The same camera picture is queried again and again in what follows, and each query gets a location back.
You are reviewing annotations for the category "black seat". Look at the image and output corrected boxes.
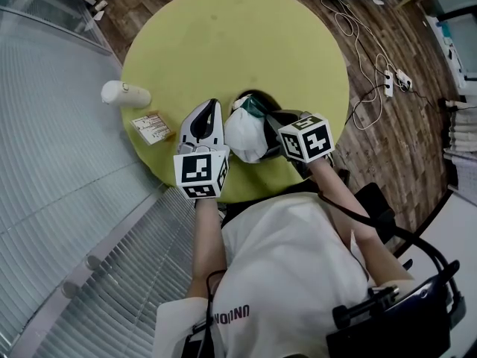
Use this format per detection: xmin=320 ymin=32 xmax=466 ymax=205
xmin=353 ymin=182 xmax=397 ymax=245

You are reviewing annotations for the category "glass partition with blinds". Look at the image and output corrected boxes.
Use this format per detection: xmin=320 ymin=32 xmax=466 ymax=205
xmin=0 ymin=5 xmax=197 ymax=358

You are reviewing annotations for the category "thick black gripper cable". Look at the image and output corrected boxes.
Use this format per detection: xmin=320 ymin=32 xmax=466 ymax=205
xmin=317 ymin=190 xmax=461 ymax=294

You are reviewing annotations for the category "black recording device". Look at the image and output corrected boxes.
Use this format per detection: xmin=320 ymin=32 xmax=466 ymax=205
xmin=326 ymin=261 xmax=467 ymax=358

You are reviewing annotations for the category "person's right forearm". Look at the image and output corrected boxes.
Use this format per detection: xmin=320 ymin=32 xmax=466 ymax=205
xmin=308 ymin=157 xmax=388 ymax=245

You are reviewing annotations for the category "black chest clip device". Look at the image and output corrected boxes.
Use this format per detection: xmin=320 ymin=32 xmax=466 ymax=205
xmin=180 ymin=322 xmax=213 ymax=358

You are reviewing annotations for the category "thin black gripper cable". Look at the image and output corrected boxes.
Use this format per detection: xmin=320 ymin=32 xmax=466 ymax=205
xmin=192 ymin=268 xmax=229 ymax=358

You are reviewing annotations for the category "white insulated bottle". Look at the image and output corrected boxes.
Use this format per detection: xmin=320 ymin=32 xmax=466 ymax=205
xmin=100 ymin=80 xmax=152 ymax=109

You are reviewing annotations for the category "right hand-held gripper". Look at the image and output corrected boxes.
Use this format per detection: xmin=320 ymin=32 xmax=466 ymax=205
xmin=262 ymin=109 xmax=335 ymax=180

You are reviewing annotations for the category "long white power strip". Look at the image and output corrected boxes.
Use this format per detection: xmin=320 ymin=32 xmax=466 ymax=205
xmin=383 ymin=69 xmax=395 ymax=98

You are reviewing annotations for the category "white tissue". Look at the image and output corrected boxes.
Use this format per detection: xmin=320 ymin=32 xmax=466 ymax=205
xmin=223 ymin=108 xmax=270 ymax=163

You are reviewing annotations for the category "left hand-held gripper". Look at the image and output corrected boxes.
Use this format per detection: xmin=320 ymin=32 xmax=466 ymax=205
xmin=173 ymin=98 xmax=231 ymax=200

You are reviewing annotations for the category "white power strip with cable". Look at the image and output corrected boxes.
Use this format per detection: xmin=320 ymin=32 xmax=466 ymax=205
xmin=320 ymin=0 xmax=397 ymax=131

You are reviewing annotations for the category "white desk with black edge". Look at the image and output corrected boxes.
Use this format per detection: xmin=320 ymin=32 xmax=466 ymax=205
xmin=394 ymin=188 xmax=477 ymax=313

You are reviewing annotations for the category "stack of white folded cloths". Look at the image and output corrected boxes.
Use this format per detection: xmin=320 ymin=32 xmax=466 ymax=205
xmin=442 ymin=98 xmax=477 ymax=195

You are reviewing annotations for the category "small printed card packet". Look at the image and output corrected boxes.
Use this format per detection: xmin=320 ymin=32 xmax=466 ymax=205
xmin=130 ymin=110 xmax=177 ymax=146

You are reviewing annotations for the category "person's left forearm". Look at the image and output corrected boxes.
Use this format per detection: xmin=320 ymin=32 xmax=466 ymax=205
xmin=185 ymin=198 xmax=229 ymax=300

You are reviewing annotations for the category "short white power strip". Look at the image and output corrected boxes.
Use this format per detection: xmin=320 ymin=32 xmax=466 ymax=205
xmin=395 ymin=68 xmax=414 ymax=91

